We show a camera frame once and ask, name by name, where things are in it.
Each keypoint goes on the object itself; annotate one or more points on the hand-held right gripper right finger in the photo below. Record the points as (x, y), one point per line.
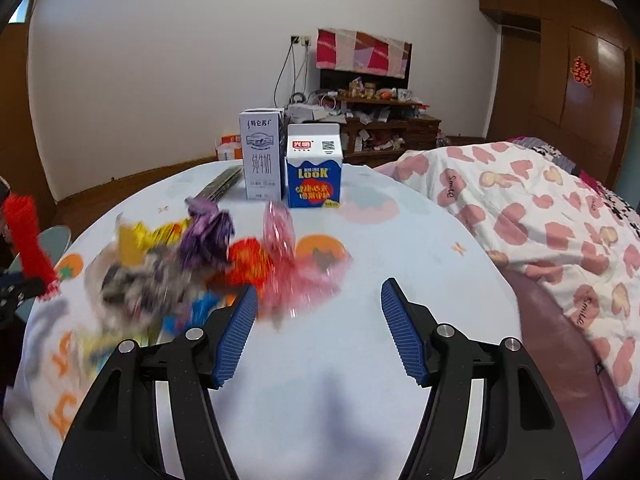
(400, 330)

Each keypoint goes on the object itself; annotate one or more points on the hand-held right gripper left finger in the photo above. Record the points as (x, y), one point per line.
(235, 340)

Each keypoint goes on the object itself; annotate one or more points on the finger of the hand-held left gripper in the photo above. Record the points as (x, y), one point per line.
(22, 287)

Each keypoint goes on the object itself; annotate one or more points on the blue wrapper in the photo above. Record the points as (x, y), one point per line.
(202, 310)

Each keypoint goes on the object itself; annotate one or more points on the orange wrapper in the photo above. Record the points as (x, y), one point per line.
(247, 262)

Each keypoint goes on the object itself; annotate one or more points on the checked cloth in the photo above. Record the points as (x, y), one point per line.
(130, 290)

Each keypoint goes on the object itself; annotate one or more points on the fruit print tablecloth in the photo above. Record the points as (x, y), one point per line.
(430, 240)

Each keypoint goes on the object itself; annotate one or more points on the pink wrapper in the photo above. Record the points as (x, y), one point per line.
(287, 260)

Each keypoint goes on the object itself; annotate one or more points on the purple wrapper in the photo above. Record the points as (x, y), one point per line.
(205, 235)

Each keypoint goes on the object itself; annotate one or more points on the yellow wrapper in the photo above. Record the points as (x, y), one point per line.
(145, 240)

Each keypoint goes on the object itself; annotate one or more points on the maroon sofa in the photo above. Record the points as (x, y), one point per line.
(545, 350)

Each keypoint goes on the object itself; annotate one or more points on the dark seaweed packet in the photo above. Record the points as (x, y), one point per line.
(222, 182)

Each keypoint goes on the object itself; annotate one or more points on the pink heart quilt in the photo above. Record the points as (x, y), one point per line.
(525, 220)

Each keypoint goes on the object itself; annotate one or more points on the blue white milk carton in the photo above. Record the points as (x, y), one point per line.
(314, 180)

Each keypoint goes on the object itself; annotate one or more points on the tall white milk carton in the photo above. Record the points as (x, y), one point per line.
(260, 160)

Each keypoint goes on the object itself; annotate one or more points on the orange cardboard box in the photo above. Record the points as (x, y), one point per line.
(229, 147)

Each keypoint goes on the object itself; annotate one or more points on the wooden television stand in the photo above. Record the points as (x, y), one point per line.
(400, 132)

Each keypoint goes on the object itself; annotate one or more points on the white boxes on stand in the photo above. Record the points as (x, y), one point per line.
(312, 112)

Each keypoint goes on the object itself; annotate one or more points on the clutter of small items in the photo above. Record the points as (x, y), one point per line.
(380, 92)

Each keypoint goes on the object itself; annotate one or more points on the black television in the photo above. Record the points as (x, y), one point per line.
(370, 82)

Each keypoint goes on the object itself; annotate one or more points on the pink patchwork television cover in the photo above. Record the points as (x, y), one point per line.
(360, 52)

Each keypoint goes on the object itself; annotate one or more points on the wooden wardrobe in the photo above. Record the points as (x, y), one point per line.
(550, 70)

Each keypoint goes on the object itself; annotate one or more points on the red paper decoration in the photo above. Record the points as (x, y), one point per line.
(581, 71)

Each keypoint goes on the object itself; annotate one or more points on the wall outlet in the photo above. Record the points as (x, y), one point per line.
(301, 40)

